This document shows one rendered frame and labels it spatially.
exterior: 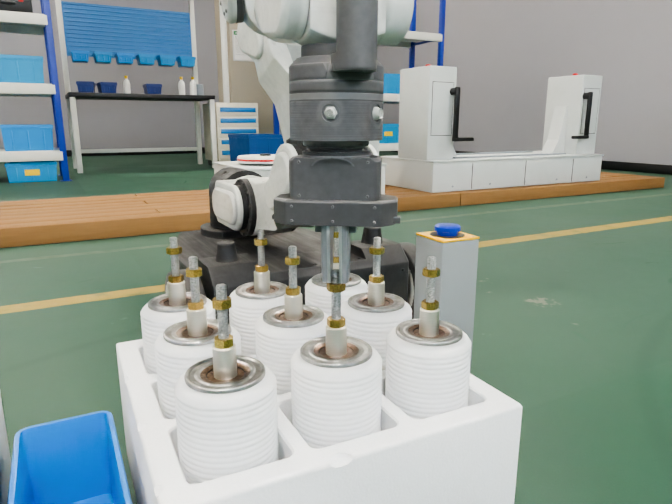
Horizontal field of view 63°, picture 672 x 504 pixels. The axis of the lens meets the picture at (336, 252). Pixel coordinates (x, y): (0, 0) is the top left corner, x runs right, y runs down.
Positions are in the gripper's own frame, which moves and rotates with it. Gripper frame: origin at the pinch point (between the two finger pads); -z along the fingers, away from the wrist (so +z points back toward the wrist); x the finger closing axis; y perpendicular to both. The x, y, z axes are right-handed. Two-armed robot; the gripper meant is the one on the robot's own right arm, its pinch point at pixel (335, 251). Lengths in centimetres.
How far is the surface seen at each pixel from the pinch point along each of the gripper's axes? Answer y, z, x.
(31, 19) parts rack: -375, 90, 285
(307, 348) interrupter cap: -0.1, -10.6, 3.0
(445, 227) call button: -30.3, -3.0, -13.3
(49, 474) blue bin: -3.1, -30.7, 36.7
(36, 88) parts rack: -373, 38, 287
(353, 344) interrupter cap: -1.7, -10.5, -1.7
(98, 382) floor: -37, -36, 50
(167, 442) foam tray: 7.3, -17.9, 15.7
